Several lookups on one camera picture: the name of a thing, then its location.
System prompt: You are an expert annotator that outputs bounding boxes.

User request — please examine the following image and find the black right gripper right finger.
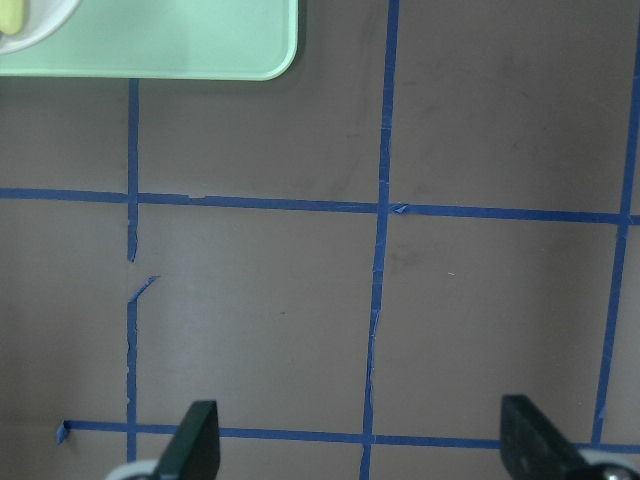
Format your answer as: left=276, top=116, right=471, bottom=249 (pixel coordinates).
left=500, top=394, right=639, bottom=480

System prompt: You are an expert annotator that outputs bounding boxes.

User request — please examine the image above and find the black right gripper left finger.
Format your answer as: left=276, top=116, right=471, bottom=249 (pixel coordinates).
left=154, top=400, right=220, bottom=480

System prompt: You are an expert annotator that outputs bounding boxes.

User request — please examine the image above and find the white round plate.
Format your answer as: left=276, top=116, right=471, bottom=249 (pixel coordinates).
left=1, top=0, right=82, bottom=55

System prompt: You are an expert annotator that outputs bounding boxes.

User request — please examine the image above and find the yellow plastic fork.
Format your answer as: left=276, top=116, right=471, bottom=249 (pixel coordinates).
left=0, top=0, right=26, bottom=35

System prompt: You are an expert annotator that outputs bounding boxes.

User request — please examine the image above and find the light green tray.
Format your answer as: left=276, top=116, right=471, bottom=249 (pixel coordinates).
left=1, top=1, right=299, bottom=81

